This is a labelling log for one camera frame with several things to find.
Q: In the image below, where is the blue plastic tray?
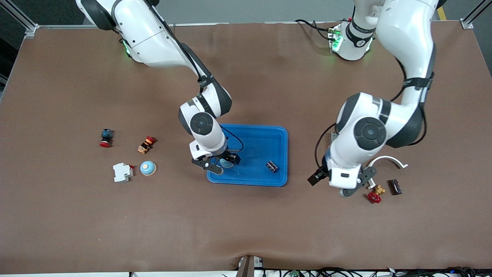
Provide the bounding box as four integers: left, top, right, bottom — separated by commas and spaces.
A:
207, 123, 289, 187

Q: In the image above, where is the white curved plastic clamp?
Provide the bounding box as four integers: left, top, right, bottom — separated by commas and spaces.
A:
368, 155, 409, 190

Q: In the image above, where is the red orange push button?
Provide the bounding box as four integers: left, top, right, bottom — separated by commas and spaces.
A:
138, 136, 156, 154

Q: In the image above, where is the white circuit breaker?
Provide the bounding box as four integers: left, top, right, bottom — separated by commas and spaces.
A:
113, 163, 135, 183

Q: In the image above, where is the brass valve red handle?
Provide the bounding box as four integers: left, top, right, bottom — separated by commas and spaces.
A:
367, 184, 386, 204

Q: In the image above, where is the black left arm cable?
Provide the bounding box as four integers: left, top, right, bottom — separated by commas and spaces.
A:
314, 46, 437, 172

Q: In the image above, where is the black cable bundle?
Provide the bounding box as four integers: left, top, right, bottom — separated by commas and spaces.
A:
221, 266, 492, 277

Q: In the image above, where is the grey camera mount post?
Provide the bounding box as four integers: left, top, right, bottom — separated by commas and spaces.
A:
235, 255, 264, 277

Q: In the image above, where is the black base cable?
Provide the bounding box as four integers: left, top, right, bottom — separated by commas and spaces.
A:
294, 18, 336, 42

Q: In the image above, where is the aluminium frame profile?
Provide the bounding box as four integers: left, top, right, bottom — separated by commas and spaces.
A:
0, 0, 40, 39
460, 0, 492, 30

